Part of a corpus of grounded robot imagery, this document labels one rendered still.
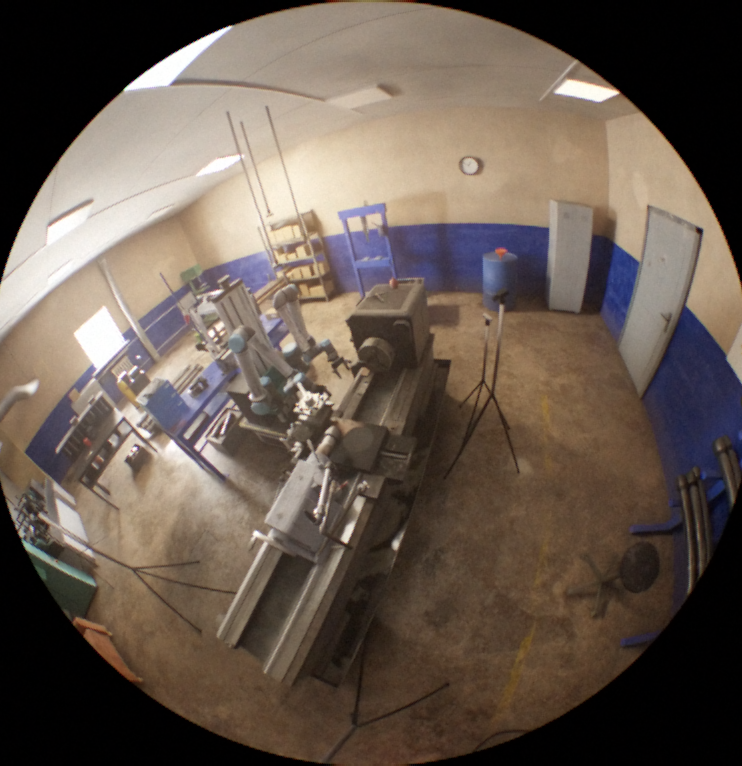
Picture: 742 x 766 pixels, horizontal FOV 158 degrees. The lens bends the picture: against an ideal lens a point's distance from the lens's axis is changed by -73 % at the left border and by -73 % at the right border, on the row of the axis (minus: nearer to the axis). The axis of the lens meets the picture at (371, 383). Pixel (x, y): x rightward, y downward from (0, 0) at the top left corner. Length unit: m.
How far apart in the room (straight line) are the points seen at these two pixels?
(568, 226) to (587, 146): 1.55
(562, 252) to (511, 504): 3.65
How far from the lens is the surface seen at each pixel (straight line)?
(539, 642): 2.41
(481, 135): 4.88
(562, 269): 4.73
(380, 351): 1.83
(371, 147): 5.16
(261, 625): 1.78
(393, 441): 1.66
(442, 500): 2.40
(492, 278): 4.45
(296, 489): 1.32
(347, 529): 1.51
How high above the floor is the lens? 2.23
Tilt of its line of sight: 41 degrees down
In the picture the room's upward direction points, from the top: 16 degrees counter-clockwise
